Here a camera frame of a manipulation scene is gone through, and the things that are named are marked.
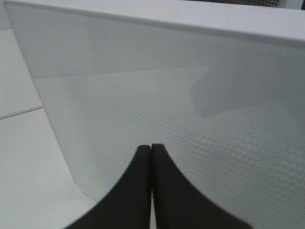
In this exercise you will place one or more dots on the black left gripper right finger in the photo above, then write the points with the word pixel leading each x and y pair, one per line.
pixel 178 204

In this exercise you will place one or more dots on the white microwave oven body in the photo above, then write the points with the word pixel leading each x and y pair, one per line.
pixel 288 24

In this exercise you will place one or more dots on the white microwave door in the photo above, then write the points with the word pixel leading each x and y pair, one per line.
pixel 229 107

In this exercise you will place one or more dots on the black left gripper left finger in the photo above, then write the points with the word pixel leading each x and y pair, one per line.
pixel 128 204

